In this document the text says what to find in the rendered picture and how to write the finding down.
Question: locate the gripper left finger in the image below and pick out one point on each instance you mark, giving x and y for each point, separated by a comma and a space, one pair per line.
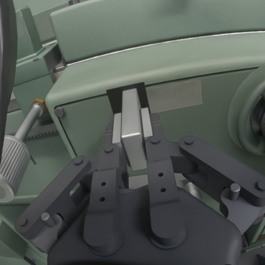
102, 186

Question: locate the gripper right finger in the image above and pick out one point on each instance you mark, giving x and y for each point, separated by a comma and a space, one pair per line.
162, 196

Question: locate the grey metal lever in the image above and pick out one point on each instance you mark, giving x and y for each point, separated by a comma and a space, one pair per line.
131, 116

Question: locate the green lathe body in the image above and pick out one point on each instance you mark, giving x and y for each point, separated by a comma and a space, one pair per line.
31, 68

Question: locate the green lathe carriage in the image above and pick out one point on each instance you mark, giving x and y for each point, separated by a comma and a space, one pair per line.
186, 60

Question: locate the shiny steel rod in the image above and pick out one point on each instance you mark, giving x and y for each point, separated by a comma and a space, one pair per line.
192, 189

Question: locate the toothed steel rack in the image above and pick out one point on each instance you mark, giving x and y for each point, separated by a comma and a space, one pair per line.
41, 131

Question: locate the grey hex bolt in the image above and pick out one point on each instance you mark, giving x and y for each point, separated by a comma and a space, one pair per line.
59, 112

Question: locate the black lever backing plate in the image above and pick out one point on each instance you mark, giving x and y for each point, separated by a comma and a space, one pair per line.
115, 97

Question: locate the silver knurled knob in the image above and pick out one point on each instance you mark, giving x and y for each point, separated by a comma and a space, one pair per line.
14, 159

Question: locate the grey blank nameplate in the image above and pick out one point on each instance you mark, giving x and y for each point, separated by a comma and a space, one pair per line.
176, 96

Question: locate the brass hex nut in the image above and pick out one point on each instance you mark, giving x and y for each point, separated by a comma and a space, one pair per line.
39, 103

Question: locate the green handwheel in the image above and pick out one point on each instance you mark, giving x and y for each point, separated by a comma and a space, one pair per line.
242, 116

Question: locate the black graduated dial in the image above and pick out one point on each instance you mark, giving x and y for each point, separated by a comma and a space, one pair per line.
256, 120

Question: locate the dark grey curved bar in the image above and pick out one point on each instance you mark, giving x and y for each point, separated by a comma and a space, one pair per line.
6, 72

